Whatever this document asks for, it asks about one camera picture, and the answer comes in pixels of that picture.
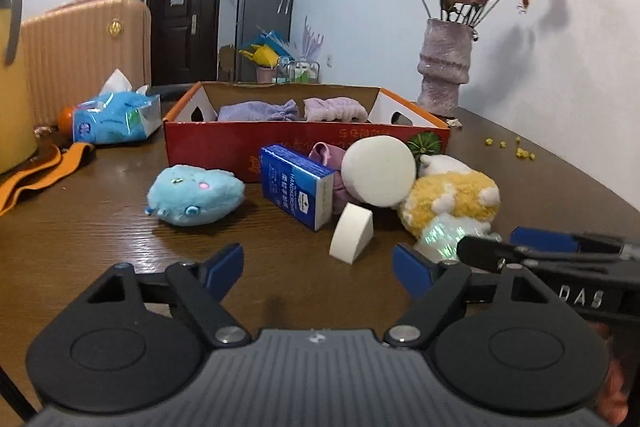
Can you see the pink textured vase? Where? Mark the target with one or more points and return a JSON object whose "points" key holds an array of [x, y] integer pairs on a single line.
{"points": [[445, 67]]}

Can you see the brown cardboard box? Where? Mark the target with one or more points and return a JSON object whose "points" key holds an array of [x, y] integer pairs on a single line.
{"points": [[227, 64]]}

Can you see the purple fluffy headband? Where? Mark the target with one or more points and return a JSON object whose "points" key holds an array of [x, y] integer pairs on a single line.
{"points": [[335, 109]]}

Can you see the yellow white plush toy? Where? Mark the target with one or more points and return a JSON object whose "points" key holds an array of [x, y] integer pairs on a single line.
{"points": [[457, 194]]}

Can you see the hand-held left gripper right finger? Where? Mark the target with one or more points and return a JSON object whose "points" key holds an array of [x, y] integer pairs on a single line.
{"points": [[412, 269]]}

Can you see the blue handkerchief packet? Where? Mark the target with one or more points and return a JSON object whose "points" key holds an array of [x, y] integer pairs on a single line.
{"points": [[295, 187]]}

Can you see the person's right hand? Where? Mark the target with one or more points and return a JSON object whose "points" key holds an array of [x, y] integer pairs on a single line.
{"points": [[617, 392]]}

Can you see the purple feather decoration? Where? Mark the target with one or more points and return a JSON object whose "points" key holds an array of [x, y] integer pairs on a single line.
{"points": [[312, 39]]}

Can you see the grey fridge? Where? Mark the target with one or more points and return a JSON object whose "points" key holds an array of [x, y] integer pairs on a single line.
{"points": [[262, 17]]}

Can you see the pink ribbed suitcase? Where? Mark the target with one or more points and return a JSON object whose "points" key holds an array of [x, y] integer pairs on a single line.
{"points": [[90, 52]]}

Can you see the orange fruit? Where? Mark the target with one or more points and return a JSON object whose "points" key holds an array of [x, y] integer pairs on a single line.
{"points": [[66, 119]]}

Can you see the green pumpkin toy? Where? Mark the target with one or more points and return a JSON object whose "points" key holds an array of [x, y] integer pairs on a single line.
{"points": [[425, 144]]}

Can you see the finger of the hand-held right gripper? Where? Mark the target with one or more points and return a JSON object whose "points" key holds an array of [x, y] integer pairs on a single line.
{"points": [[487, 252], [542, 238]]}

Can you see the dark brown door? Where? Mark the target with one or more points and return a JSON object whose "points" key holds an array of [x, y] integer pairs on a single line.
{"points": [[182, 22]]}

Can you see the yellow watering can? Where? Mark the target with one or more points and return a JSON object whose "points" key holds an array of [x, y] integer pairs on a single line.
{"points": [[262, 55]]}

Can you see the blue plush toy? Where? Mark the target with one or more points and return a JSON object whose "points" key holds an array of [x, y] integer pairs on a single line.
{"points": [[195, 194]]}

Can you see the yellow thermos jug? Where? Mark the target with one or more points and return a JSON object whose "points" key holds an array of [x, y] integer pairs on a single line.
{"points": [[12, 107]]}

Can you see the blue tissue pack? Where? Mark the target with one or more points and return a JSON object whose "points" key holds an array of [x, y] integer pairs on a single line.
{"points": [[115, 119]]}

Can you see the red cardboard box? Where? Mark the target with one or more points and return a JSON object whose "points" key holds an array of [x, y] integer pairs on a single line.
{"points": [[210, 147]]}

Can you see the white round puff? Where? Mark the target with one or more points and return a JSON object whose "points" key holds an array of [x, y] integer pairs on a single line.
{"points": [[377, 169]]}

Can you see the white wedge sponge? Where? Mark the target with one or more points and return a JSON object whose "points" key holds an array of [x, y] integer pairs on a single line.
{"points": [[352, 234]]}

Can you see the fallen dried petal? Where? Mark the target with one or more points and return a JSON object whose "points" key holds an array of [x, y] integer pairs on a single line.
{"points": [[455, 122]]}

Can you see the pink satin scrunchie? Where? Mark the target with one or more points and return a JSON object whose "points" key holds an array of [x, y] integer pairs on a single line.
{"points": [[325, 154]]}

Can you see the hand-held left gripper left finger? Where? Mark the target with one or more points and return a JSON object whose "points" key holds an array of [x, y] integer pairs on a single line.
{"points": [[222, 269]]}

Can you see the scattered yellow crumbs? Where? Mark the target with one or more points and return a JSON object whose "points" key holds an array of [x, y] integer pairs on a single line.
{"points": [[522, 152]]}

